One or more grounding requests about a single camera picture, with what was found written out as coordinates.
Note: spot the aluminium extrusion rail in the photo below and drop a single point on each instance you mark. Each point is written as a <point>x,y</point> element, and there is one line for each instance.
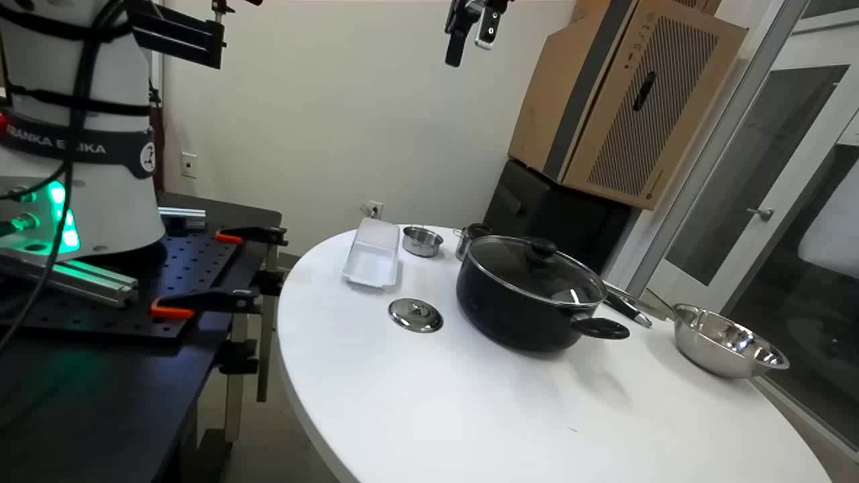
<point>71,274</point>

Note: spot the glass door with white frame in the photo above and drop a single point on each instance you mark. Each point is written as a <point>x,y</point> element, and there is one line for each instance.
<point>768,179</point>

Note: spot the black stereo camera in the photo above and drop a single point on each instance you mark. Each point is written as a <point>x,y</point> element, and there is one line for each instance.
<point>179,33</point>

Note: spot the black hard case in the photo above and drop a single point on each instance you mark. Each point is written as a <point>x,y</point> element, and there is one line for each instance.
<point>553,211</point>

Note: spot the steel mixing bowl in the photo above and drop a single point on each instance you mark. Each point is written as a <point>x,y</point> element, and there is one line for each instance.
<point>726,346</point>

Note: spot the glass lid with black knob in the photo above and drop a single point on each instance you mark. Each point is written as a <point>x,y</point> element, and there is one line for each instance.
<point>526,270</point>

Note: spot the brown cardboard box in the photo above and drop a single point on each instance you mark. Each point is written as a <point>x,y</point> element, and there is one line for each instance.
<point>627,99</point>

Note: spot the short steel pot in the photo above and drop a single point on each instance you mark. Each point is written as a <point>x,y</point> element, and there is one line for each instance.
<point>420,250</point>

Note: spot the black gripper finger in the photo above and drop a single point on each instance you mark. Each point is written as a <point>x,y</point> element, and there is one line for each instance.
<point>456,37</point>
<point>491,24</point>

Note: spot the white wall outlet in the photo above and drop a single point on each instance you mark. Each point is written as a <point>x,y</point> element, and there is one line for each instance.
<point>189,166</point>
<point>373,209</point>

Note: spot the small metal lid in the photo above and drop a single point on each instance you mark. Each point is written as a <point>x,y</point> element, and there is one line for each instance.
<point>416,315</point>

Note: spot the black breadboard robot table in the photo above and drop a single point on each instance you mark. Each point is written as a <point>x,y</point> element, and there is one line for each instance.
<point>97,384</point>

